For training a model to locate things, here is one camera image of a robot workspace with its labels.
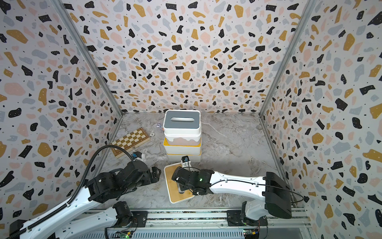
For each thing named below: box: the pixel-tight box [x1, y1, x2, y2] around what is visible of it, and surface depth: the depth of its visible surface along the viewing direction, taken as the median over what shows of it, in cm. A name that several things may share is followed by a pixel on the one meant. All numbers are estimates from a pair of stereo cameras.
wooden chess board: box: [110, 126, 151, 159], surface depth 104 cm
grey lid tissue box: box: [163, 109, 202, 138], surface depth 76 cm
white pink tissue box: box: [164, 135, 202, 146], surface depth 77 cm
